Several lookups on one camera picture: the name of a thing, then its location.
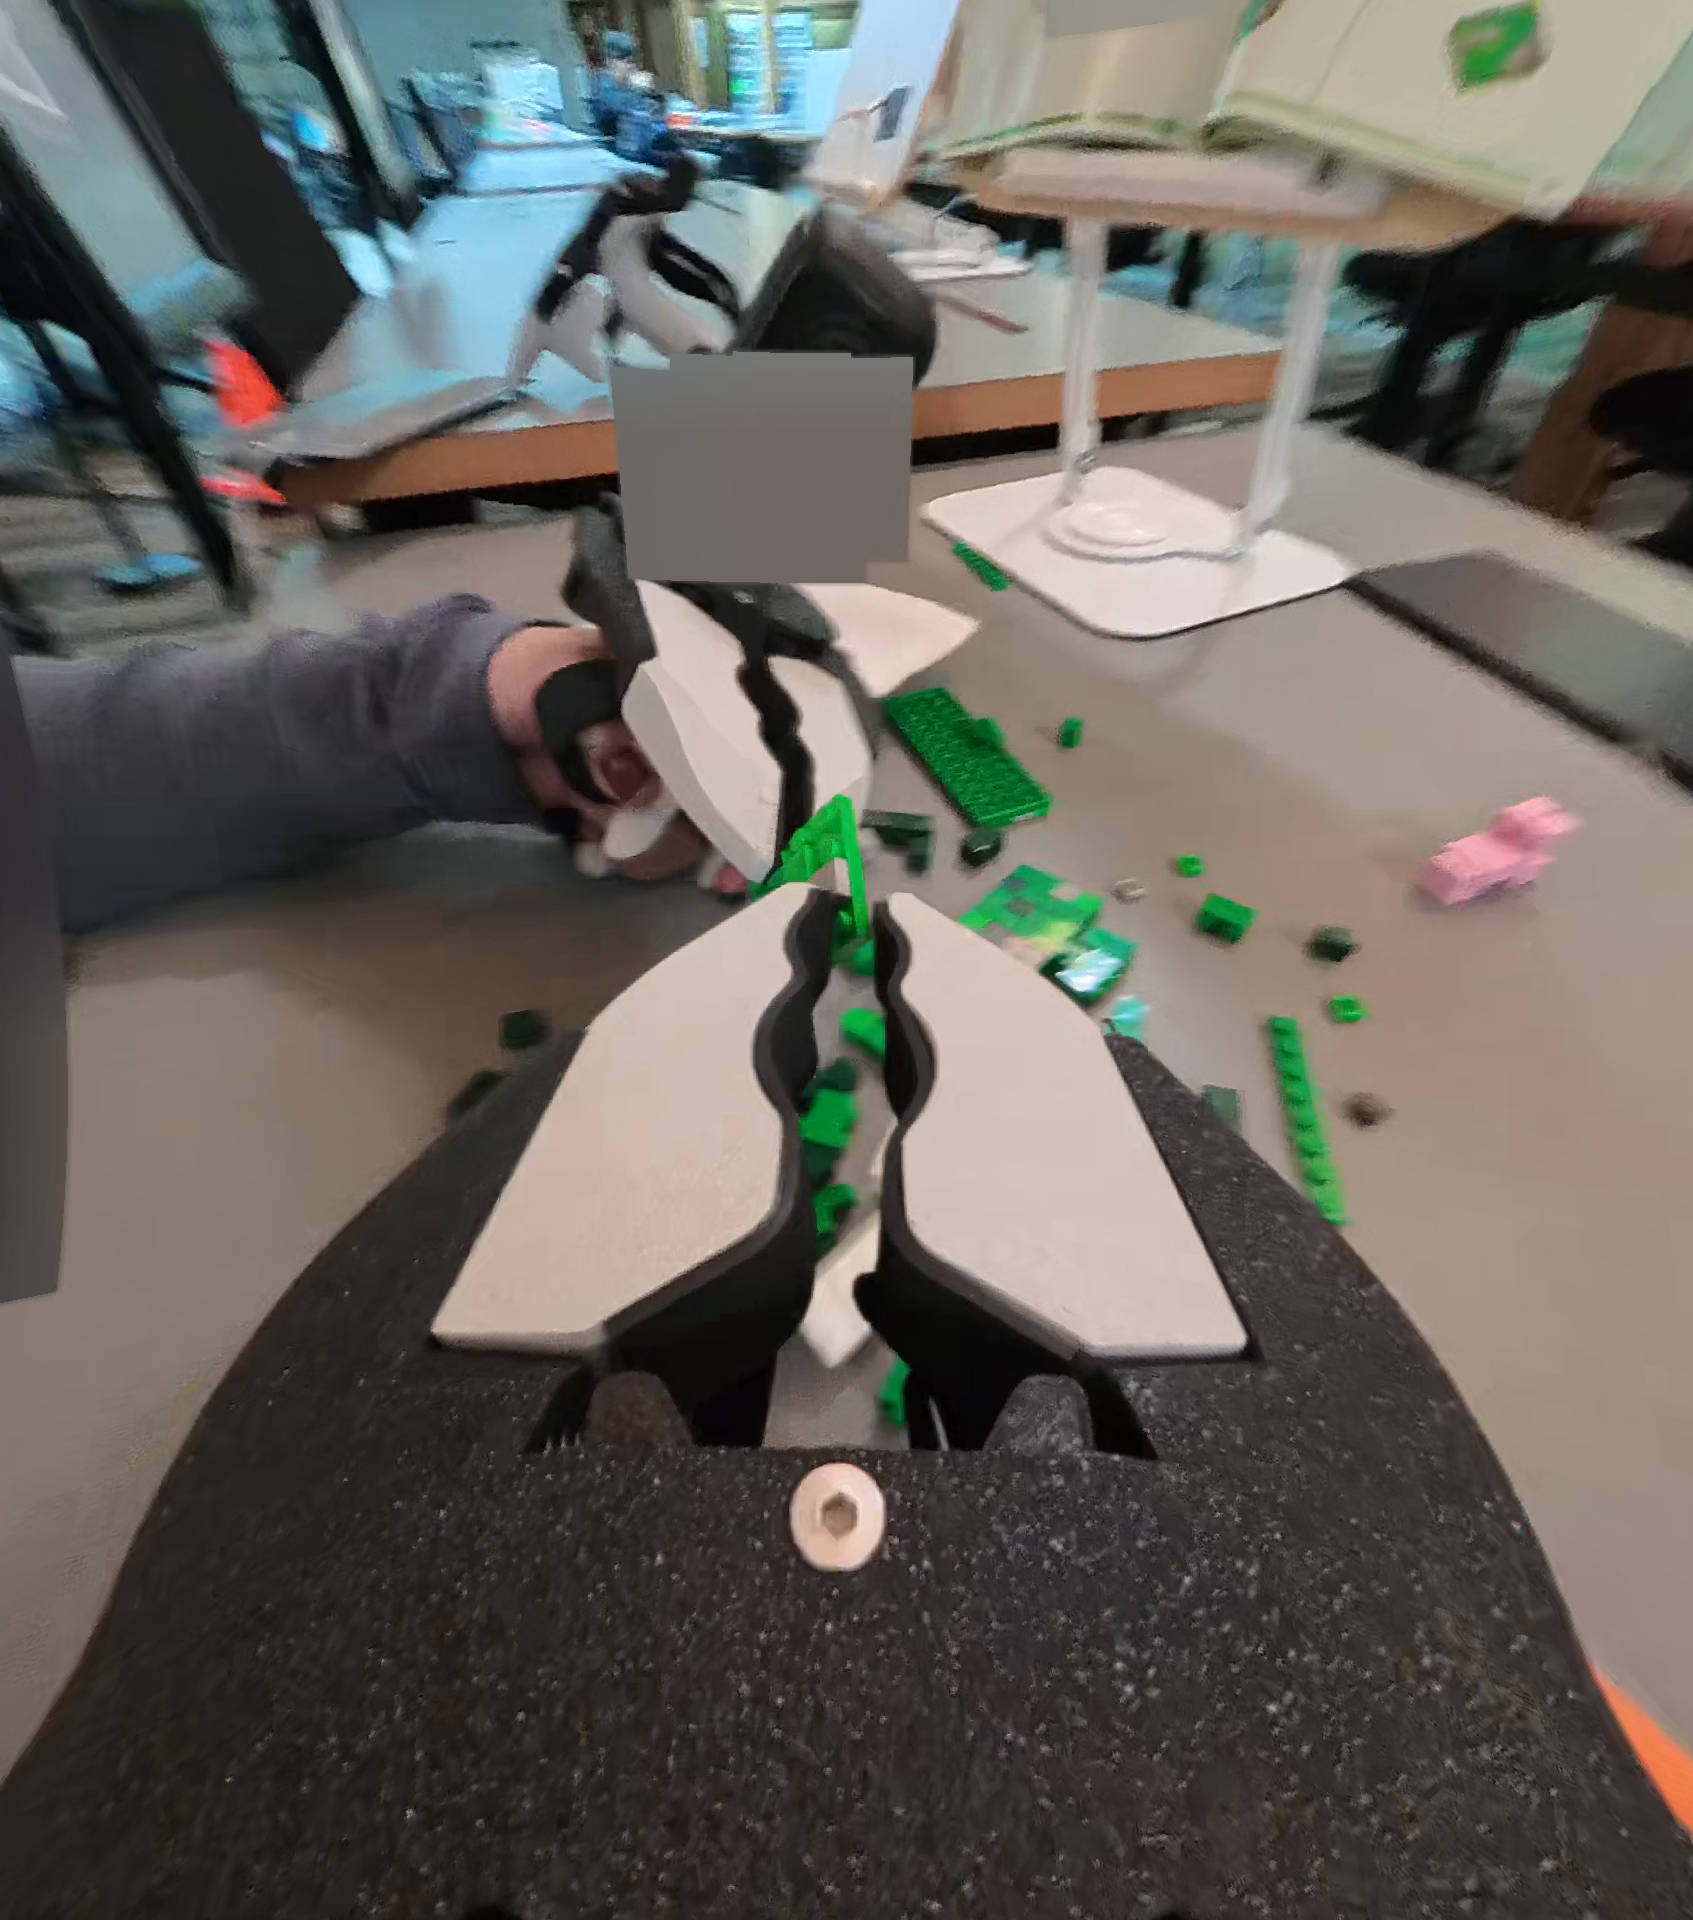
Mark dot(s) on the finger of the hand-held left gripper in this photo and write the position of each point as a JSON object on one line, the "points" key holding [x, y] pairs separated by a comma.
{"points": [[703, 719], [822, 753]]}

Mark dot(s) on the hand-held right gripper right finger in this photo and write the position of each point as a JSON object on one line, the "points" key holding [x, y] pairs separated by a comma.
{"points": [[1056, 1199]]}

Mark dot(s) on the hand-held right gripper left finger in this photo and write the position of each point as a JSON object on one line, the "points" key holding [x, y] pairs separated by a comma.
{"points": [[636, 1170]]}

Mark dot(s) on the green plate assembly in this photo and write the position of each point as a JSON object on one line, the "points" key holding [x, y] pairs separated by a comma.
{"points": [[830, 855]]}

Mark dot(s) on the person's left forearm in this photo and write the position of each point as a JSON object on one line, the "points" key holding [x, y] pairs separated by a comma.
{"points": [[260, 753]]}

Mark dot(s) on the wooden edged grey desk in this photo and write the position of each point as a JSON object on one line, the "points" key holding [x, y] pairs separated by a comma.
{"points": [[1085, 362]]}

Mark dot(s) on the person's left hand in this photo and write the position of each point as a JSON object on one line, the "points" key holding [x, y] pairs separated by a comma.
{"points": [[525, 704]]}

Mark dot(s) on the green rectangular plate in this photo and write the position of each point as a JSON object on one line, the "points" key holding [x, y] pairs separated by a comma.
{"points": [[965, 759]]}

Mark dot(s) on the white paper scrap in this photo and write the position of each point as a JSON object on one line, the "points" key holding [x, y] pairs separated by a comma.
{"points": [[905, 628]]}

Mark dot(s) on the pale teal brick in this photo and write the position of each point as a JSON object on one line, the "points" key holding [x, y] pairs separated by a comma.
{"points": [[1122, 1017]]}

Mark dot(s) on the small green plate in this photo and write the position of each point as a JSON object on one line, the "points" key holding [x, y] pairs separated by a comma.
{"points": [[984, 565]]}

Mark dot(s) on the long thin green plate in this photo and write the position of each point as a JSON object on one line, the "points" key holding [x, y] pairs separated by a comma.
{"points": [[1308, 1124]]}

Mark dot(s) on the green mosaic tile plate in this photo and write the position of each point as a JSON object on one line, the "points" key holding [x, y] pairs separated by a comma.
{"points": [[1050, 932]]}

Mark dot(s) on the white black device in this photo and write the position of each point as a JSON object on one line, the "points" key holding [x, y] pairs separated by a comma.
{"points": [[636, 284]]}

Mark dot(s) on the grey folded sheet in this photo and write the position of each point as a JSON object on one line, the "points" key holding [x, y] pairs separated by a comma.
{"points": [[396, 345]]}

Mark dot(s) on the small dark green brick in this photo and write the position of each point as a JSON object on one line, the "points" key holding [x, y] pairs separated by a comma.
{"points": [[1331, 944]]}

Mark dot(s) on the white folding book stand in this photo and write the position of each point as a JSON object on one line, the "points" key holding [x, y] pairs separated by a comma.
{"points": [[1158, 572]]}

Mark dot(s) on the orange plastic item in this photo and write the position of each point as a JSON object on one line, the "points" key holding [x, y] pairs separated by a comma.
{"points": [[246, 395]]}

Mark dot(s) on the pink pig brick model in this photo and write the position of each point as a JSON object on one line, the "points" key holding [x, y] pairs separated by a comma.
{"points": [[1498, 855]]}

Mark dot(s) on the white device on stand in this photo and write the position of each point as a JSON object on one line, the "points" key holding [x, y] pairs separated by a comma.
{"points": [[877, 92]]}

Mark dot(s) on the black flat pad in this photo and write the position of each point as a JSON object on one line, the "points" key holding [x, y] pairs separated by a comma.
{"points": [[1611, 662]]}

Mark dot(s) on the wooden shelf unit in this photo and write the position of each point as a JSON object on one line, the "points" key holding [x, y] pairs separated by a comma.
{"points": [[1597, 406]]}

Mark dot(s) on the open instruction booklet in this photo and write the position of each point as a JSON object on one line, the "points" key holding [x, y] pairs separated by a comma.
{"points": [[1386, 92]]}

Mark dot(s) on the black office chair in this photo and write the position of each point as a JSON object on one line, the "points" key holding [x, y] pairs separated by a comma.
{"points": [[1687, 420]]}

